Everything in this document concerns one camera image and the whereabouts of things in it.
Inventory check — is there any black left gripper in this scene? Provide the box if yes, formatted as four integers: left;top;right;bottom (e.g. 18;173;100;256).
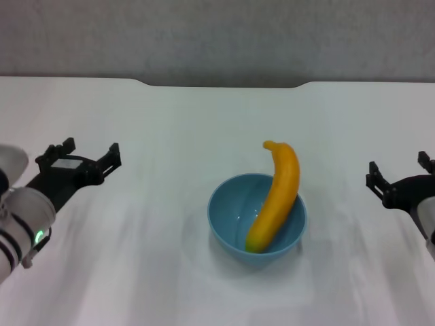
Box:
25;137;121;215

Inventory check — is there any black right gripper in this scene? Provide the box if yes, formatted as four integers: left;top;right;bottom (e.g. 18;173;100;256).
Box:
366;151;435;213

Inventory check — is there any yellow banana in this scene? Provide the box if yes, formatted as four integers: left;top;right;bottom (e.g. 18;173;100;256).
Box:
245;140;301;254

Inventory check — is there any blue bowl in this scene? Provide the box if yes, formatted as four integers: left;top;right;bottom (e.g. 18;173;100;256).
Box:
207;173;307;266

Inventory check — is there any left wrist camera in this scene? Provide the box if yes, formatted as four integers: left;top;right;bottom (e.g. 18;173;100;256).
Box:
0;144;30;191

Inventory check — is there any left arm cable connector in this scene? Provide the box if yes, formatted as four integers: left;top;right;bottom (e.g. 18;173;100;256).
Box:
22;226;52;269

